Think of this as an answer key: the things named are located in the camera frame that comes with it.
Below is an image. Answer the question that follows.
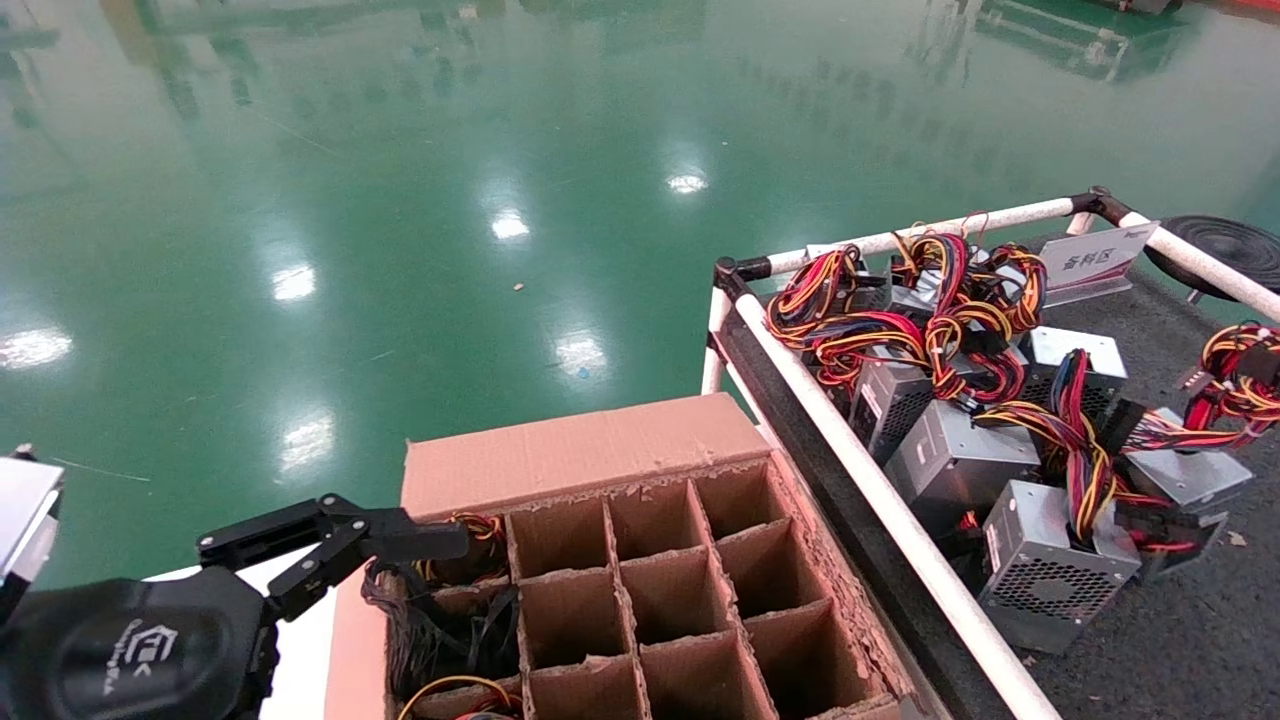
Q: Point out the black cable bundle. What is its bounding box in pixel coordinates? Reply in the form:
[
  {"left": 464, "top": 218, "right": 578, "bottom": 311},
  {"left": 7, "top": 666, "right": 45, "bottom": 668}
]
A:
[{"left": 362, "top": 560, "right": 523, "bottom": 701}]

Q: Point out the silver power supply shiny lid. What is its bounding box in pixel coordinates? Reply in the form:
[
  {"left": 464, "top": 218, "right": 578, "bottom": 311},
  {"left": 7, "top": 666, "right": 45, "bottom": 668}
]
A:
[{"left": 1025, "top": 327, "right": 1129, "bottom": 421}]

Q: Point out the grey power supply barcode label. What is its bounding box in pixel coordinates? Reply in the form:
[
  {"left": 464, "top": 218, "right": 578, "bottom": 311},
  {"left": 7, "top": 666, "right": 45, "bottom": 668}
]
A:
[{"left": 850, "top": 357, "right": 936, "bottom": 464}]

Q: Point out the grey power supply with fan grille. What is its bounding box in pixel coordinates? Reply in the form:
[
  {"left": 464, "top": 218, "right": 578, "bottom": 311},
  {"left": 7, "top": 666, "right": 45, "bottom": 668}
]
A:
[{"left": 978, "top": 480, "right": 1143, "bottom": 656}]

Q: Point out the yellow cable loop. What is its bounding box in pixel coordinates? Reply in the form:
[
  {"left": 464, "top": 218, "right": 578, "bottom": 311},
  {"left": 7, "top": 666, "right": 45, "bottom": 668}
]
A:
[{"left": 397, "top": 674, "right": 523, "bottom": 720}]

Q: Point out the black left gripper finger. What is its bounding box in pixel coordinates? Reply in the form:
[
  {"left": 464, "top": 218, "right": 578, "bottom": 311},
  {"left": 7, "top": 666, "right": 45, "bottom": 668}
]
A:
[{"left": 196, "top": 493, "right": 472, "bottom": 623}]

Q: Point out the black round disc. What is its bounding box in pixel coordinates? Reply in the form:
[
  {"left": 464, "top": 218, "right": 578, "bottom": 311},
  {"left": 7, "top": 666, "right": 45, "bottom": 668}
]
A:
[{"left": 1143, "top": 215, "right": 1280, "bottom": 303}]

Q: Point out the brown cardboard box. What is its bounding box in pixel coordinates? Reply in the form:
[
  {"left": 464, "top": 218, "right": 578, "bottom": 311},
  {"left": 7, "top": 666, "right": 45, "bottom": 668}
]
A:
[{"left": 325, "top": 392, "right": 936, "bottom": 720}]

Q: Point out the grey power supply, centre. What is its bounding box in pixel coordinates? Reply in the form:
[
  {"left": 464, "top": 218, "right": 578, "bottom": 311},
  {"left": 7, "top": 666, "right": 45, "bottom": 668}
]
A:
[{"left": 885, "top": 400, "right": 1041, "bottom": 533}]

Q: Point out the power supply with red-yellow cables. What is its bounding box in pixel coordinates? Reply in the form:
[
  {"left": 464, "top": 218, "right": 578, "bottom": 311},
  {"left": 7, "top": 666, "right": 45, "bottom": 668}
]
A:
[{"left": 1100, "top": 322, "right": 1280, "bottom": 583}]

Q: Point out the cardboard divider grid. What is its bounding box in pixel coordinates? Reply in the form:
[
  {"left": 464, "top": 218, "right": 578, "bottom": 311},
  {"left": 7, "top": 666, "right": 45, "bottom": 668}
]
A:
[{"left": 400, "top": 460, "right": 906, "bottom": 720}]

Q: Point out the orange blue cable bundle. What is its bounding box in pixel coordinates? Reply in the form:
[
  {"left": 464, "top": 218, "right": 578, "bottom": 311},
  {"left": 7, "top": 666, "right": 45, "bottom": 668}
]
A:
[{"left": 975, "top": 350, "right": 1106, "bottom": 471}]

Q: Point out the black pipe corner connector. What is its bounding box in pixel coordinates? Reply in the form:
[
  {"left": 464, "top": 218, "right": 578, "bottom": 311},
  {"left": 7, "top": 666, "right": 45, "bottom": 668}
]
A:
[
  {"left": 1068, "top": 186, "right": 1136, "bottom": 229},
  {"left": 714, "top": 256, "right": 773, "bottom": 301}
]

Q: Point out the grey power supply under cables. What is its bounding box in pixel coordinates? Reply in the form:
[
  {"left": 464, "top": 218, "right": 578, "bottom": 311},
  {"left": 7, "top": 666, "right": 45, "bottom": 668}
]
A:
[{"left": 870, "top": 262, "right": 966, "bottom": 323}]

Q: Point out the long white cart rail pipe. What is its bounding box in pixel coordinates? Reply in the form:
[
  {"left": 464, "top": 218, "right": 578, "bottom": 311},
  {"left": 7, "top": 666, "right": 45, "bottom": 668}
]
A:
[{"left": 735, "top": 295, "right": 1063, "bottom": 720}]

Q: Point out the purple yellow cable bundle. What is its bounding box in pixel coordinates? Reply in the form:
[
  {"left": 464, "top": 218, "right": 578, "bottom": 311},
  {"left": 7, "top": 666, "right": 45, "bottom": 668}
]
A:
[{"left": 1062, "top": 440, "right": 1201, "bottom": 553}]

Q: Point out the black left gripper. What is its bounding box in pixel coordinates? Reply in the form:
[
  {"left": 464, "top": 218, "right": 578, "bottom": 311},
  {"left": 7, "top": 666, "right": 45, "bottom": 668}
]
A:
[{"left": 0, "top": 565, "right": 283, "bottom": 720}]

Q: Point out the red yellow blue cable bundle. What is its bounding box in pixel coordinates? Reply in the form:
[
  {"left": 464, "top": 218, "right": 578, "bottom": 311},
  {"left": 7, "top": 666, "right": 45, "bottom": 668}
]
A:
[{"left": 890, "top": 230, "right": 1049, "bottom": 409}]

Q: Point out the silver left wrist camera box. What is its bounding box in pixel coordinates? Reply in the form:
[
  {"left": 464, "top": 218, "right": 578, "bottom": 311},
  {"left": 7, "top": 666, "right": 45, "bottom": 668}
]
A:
[{"left": 0, "top": 455, "right": 67, "bottom": 611}]

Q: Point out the white label sign stand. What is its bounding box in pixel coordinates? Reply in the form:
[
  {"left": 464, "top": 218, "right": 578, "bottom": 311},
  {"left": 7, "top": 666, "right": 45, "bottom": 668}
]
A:
[{"left": 1038, "top": 221, "right": 1161, "bottom": 307}]

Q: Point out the white cart leg pipe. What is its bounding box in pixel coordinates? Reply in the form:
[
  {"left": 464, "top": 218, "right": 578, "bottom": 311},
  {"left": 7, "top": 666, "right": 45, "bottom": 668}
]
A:
[{"left": 700, "top": 288, "right": 733, "bottom": 396}]

